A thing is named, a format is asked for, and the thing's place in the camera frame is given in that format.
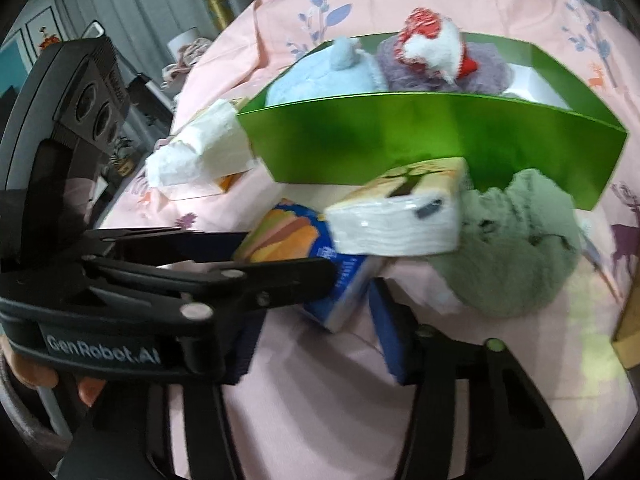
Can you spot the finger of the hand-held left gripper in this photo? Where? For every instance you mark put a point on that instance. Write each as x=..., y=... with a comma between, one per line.
x=240, y=285
x=190, y=245

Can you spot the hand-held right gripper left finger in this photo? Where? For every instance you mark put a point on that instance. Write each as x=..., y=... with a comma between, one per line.
x=245, y=350

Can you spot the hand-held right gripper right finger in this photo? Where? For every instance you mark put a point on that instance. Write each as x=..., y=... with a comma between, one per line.
x=395, y=330

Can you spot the blue tissue pack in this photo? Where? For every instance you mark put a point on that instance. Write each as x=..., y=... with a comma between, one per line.
x=290, y=240

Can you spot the small white tissue pack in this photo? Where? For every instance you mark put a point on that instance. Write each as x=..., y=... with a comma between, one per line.
x=390, y=225

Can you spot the grey fluffy towel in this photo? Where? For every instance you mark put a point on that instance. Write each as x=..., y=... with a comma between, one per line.
x=500, y=260

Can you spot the green cardboard box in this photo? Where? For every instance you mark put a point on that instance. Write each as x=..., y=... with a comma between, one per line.
x=400, y=135

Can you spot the purple fluffy cloth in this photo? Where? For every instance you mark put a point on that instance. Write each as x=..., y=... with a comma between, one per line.
x=395, y=70

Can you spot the red and white fluffy sock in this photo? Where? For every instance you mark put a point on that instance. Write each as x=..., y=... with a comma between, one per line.
x=435, y=45

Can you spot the person's left hand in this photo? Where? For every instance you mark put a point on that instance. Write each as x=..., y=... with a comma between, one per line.
x=32, y=372

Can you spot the pink printed bedsheet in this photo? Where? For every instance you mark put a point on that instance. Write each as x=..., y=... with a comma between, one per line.
x=325, y=410

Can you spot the large open tissue pack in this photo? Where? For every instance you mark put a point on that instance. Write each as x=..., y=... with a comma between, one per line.
x=200, y=145

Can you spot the grey curtain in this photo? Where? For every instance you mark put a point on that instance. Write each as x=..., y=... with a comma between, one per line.
x=150, y=0

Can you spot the blue elephant plush toy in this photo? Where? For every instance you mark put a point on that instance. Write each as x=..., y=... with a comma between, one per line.
x=320, y=80

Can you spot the framed wall picture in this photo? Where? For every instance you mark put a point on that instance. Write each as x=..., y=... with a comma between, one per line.
x=45, y=32

